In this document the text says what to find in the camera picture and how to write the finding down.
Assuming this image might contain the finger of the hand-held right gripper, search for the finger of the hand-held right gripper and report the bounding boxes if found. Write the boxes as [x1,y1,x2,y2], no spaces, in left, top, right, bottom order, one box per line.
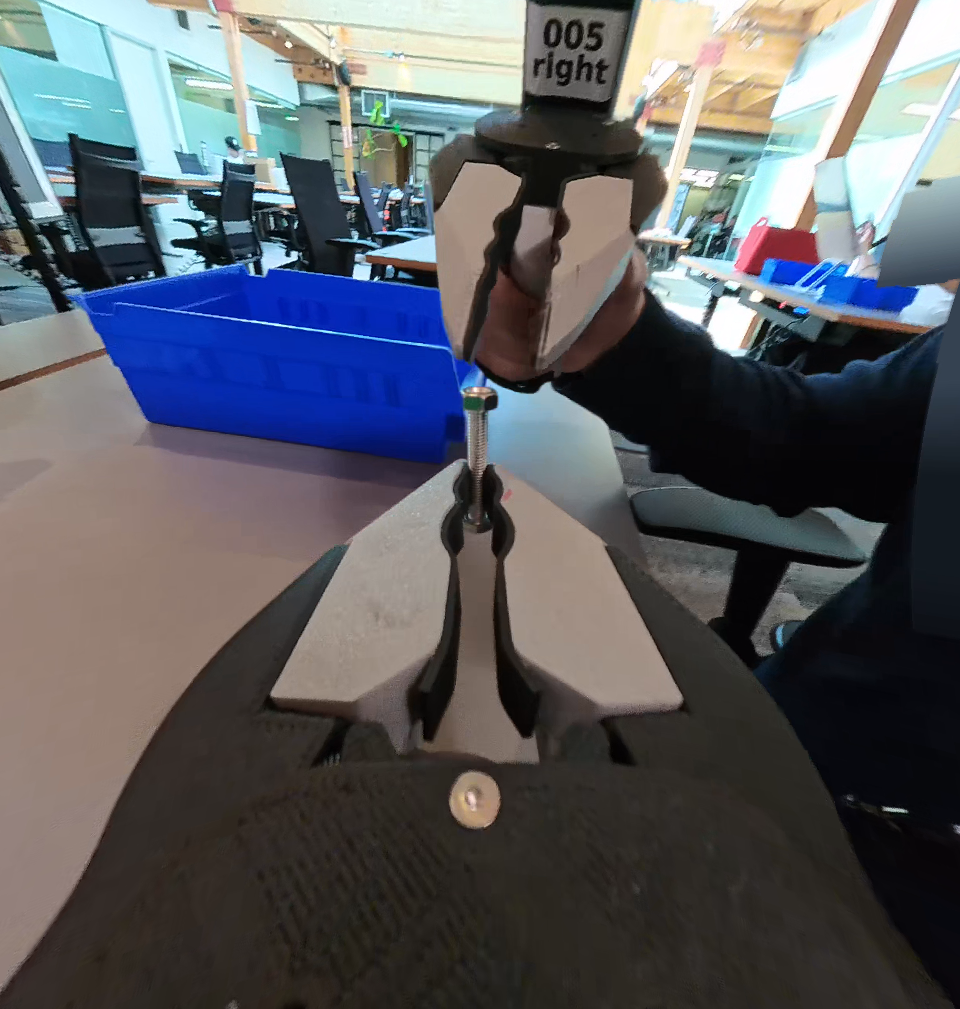
[433,161,528,365]
[510,175,637,373]

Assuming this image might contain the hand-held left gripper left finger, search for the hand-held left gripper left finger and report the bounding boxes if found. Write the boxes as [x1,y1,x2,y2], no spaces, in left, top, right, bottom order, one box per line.
[269,459,473,742]

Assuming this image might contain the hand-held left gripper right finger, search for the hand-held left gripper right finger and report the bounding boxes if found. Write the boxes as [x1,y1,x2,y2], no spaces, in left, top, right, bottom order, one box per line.
[486,464,685,740]

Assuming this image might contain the steel bolt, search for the steel bolt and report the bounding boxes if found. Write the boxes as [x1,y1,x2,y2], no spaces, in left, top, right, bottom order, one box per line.
[464,410,494,531]

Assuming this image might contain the blue plastic bin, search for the blue plastic bin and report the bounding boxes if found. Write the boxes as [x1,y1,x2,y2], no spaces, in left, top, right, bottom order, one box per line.
[78,264,481,465]

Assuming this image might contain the person's right forearm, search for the person's right forearm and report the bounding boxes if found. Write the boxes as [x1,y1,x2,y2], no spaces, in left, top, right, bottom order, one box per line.
[549,290,946,525]

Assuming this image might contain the person's right hand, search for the person's right hand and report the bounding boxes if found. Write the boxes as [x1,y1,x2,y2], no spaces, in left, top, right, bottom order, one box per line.
[474,240,651,383]

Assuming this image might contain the green plant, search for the green plant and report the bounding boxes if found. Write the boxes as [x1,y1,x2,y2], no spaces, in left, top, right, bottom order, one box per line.
[360,98,412,160]

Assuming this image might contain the black office chair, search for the black office chair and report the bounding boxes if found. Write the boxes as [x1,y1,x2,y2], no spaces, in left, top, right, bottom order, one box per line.
[279,153,372,279]
[172,161,265,274]
[66,134,167,290]

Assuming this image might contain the red bag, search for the red bag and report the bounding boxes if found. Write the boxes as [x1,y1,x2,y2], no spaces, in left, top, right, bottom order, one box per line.
[736,217,820,277]

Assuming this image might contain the grey office chair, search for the grey office chair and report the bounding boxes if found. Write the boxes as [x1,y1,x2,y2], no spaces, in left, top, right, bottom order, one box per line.
[630,487,871,655]

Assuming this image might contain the row of blue bins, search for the row of blue bins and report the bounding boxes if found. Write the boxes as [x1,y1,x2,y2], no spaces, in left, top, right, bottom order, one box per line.
[760,256,920,314]

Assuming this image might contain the person's dark clothed body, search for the person's dark clothed body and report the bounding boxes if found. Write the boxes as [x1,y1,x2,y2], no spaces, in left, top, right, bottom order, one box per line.
[752,520,960,1009]

